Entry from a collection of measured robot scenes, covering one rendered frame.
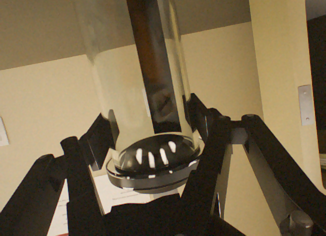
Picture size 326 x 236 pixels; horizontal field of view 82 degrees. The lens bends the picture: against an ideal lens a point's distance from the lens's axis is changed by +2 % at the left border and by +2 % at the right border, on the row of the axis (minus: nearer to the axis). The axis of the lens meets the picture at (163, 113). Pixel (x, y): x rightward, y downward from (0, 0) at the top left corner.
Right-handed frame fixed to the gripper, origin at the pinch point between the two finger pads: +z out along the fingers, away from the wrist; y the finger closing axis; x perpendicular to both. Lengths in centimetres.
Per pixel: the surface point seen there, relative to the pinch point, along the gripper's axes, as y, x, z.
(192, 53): 17, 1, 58
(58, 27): -18.3, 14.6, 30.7
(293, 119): 24.7, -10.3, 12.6
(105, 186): -29, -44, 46
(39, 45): -29, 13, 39
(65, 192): -46, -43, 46
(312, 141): 26.7, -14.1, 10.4
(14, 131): -59, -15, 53
